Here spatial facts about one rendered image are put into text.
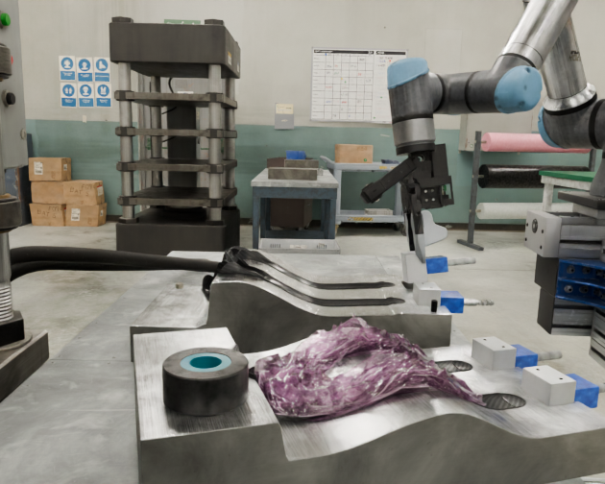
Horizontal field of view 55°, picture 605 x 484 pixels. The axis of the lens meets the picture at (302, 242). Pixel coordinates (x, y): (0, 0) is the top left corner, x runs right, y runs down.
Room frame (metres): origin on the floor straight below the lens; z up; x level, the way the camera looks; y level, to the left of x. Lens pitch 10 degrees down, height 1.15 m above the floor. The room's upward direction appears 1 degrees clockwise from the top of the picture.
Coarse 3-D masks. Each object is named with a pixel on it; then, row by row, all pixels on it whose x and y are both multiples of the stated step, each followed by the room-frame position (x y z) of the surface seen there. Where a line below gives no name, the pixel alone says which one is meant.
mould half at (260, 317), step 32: (192, 288) 1.08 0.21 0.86; (224, 288) 0.86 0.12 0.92; (256, 288) 0.86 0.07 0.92; (384, 288) 1.00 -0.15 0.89; (160, 320) 0.88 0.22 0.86; (192, 320) 0.89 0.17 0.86; (224, 320) 0.86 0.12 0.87; (256, 320) 0.86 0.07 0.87; (288, 320) 0.86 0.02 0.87; (320, 320) 0.86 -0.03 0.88; (384, 320) 0.86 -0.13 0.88; (416, 320) 0.86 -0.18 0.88; (448, 320) 0.86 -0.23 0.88
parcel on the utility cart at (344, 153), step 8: (336, 144) 7.06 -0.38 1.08; (344, 144) 7.04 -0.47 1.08; (352, 144) 7.14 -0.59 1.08; (336, 152) 7.00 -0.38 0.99; (344, 152) 6.85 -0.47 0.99; (352, 152) 6.86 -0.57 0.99; (360, 152) 6.87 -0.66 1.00; (368, 152) 6.89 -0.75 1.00; (336, 160) 6.99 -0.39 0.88; (344, 160) 6.85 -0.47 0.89; (352, 160) 6.86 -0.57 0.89; (360, 160) 6.87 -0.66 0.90; (368, 160) 6.89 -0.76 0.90
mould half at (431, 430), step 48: (144, 336) 0.67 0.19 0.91; (192, 336) 0.67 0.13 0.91; (144, 384) 0.53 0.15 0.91; (480, 384) 0.68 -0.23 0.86; (144, 432) 0.44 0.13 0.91; (192, 432) 0.44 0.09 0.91; (240, 432) 0.45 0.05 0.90; (288, 432) 0.52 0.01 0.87; (336, 432) 0.51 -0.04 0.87; (384, 432) 0.50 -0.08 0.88; (432, 432) 0.51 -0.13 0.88; (480, 432) 0.53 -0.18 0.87; (528, 432) 0.56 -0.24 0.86; (576, 432) 0.56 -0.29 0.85; (144, 480) 0.43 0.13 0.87; (192, 480) 0.44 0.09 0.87; (240, 480) 0.45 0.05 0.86; (288, 480) 0.47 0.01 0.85; (336, 480) 0.48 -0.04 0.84; (384, 480) 0.50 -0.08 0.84; (432, 480) 0.51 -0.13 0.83; (480, 480) 0.53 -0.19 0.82; (528, 480) 0.55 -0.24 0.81
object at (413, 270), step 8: (408, 256) 1.01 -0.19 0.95; (416, 256) 1.01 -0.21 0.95; (432, 256) 1.04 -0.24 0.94; (440, 256) 1.03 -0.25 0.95; (408, 264) 1.01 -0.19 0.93; (416, 264) 1.01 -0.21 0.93; (424, 264) 1.01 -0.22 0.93; (432, 264) 1.02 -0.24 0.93; (440, 264) 1.02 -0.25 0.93; (448, 264) 1.03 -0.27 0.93; (456, 264) 1.03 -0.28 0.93; (464, 264) 1.03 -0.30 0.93; (408, 272) 1.01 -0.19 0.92; (416, 272) 1.01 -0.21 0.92; (424, 272) 1.01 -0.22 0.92; (432, 272) 1.01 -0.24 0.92; (440, 272) 1.01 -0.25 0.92; (408, 280) 1.01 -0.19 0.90; (416, 280) 1.01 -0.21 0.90; (424, 280) 1.01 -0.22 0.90
